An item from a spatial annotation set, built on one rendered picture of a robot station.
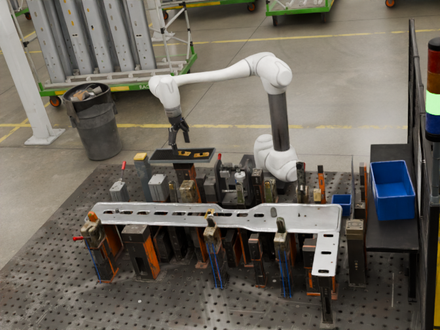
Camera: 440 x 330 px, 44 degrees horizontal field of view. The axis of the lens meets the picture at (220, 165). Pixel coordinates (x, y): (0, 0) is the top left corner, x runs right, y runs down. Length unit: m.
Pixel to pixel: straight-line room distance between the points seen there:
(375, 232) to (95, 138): 3.73
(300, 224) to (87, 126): 3.40
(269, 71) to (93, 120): 2.98
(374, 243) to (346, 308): 0.36
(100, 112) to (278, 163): 2.76
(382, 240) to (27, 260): 2.07
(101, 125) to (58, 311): 2.94
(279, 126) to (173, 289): 1.07
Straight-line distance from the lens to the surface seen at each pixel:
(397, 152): 3.10
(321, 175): 2.72
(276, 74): 2.88
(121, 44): 7.15
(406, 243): 2.47
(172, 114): 2.91
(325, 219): 2.65
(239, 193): 2.83
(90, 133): 5.65
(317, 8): 8.66
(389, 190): 2.78
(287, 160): 3.16
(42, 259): 3.41
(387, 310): 2.66
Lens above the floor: 2.61
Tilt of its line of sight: 30 degrees down
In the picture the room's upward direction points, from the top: 11 degrees counter-clockwise
